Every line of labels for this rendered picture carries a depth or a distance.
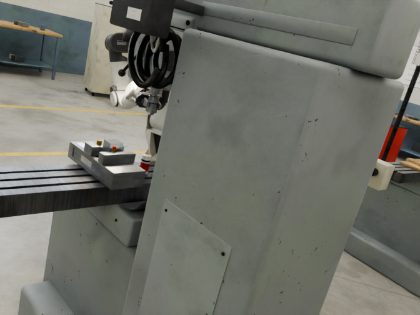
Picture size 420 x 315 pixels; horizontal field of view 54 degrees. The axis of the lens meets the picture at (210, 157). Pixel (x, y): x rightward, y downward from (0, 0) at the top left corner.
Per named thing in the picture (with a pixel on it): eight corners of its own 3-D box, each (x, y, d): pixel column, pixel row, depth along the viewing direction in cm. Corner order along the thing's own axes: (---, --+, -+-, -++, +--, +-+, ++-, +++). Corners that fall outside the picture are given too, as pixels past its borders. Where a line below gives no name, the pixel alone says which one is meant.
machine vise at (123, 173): (67, 156, 175) (70, 132, 172) (98, 155, 186) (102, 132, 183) (110, 190, 153) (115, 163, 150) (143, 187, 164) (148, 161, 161)
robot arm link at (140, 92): (138, 89, 169) (132, 83, 179) (134, 111, 171) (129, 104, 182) (167, 94, 174) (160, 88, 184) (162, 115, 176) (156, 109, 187)
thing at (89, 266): (40, 281, 217) (55, 177, 201) (95, 269, 240) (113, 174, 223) (118, 395, 164) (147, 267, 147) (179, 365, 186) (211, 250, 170)
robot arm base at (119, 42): (110, 59, 217) (101, 37, 213) (132, 50, 221) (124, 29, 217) (115, 59, 203) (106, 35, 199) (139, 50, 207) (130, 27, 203)
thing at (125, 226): (69, 193, 188) (72, 169, 185) (133, 187, 212) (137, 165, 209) (125, 249, 155) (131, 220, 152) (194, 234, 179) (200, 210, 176)
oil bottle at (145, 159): (136, 170, 179) (141, 147, 176) (144, 170, 182) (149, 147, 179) (142, 174, 176) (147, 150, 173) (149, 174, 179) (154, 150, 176)
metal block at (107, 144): (101, 153, 165) (104, 139, 163) (114, 152, 169) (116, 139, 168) (107, 157, 162) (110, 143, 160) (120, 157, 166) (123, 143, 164)
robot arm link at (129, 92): (130, 92, 184) (122, 99, 196) (149, 99, 188) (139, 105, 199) (133, 79, 185) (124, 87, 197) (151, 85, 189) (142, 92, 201)
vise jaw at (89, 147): (83, 150, 166) (84, 141, 165) (115, 150, 177) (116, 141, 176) (90, 156, 162) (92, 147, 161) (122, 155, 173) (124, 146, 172)
